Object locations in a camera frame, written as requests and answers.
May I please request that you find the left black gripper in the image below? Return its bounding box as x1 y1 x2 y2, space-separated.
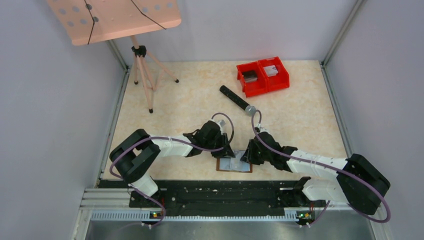
203 132 236 159

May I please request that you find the brown leather card holder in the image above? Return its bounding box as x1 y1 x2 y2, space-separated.
216 150 253 173

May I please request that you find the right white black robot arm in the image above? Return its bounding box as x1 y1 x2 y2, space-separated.
241 131 391 216

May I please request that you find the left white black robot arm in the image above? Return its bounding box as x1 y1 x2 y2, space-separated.
109 120 235 207

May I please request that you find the black handheld microphone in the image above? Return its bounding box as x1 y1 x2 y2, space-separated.
219 85 257 117

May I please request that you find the left red plastic bin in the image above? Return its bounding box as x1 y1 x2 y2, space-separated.
236 61 268 98

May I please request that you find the red plastic bin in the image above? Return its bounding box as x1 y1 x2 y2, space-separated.
236 61 268 98
258 56 290 92

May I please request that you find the right red plastic bin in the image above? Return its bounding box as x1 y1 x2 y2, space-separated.
258 56 290 92

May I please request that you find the pink music stand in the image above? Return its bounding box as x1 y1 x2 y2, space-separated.
47 0 182 113

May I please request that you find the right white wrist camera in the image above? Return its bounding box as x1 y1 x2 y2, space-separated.
255 126 269 135

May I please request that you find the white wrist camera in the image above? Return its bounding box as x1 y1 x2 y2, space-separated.
255 126 269 135
215 119 226 129

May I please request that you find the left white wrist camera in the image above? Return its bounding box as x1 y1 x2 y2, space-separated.
215 119 226 129

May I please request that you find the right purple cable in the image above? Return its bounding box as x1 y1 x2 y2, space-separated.
250 109 392 228

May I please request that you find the purple cable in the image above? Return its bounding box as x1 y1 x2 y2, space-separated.
109 112 235 228
250 109 392 228

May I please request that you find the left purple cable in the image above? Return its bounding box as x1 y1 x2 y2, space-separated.
109 112 235 228

